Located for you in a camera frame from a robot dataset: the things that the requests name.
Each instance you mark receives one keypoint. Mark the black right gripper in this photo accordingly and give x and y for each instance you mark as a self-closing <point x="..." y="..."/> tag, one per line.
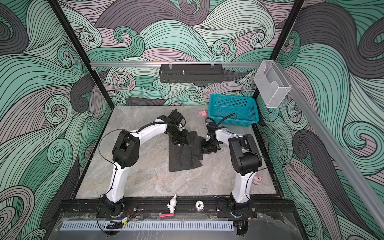
<point x="204" y="149"/>

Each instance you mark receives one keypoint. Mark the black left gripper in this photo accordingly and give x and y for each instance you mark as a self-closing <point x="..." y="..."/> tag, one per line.
<point x="183" y="140"/>

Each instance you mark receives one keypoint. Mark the dark grey pinstriped shirt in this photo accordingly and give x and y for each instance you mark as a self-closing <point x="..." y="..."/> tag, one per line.
<point x="186" y="157"/>

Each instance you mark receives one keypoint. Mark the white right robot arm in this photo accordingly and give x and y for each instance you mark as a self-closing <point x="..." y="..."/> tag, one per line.
<point x="245" y="161"/>

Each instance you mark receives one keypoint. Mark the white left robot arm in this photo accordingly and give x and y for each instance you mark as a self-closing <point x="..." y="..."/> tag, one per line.
<point x="126" y="152"/>

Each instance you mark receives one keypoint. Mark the small pink toy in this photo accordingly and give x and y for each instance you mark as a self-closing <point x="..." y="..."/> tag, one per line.
<point x="203" y="113"/>

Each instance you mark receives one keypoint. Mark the teal plastic basket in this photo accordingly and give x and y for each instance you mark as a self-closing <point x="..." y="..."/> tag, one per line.
<point x="244" y="108"/>

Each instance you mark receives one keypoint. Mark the pink cartoon sticker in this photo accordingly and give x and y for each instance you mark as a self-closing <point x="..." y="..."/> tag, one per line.
<point x="256" y="180"/>

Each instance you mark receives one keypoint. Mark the white figurine on pink base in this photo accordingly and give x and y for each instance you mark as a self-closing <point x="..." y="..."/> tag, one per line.
<point x="171" y="206"/>

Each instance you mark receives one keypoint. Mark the black perforated metal shelf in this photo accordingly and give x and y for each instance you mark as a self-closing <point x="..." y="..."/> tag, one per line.
<point x="196" y="74"/>

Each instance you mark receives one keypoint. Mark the clear plastic wall holder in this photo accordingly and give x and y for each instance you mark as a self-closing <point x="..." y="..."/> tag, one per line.
<point x="272" y="82"/>

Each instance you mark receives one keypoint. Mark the aluminium rail back wall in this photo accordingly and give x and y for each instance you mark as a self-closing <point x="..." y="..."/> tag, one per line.
<point x="137" y="64"/>

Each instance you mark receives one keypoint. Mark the aluminium rail wall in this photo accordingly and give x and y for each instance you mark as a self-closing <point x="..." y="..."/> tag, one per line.
<point x="306" y="99"/>
<point x="137" y="64"/>

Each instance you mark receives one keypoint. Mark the white slotted cable duct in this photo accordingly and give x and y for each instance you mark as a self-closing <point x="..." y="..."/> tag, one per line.
<point x="174" y="225"/>

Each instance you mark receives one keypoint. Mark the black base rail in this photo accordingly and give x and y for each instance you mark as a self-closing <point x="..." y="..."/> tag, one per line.
<point x="139" y="208"/>

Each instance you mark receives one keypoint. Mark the aluminium rail right wall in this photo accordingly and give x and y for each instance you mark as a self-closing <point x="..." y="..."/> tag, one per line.
<point x="306" y="99"/>

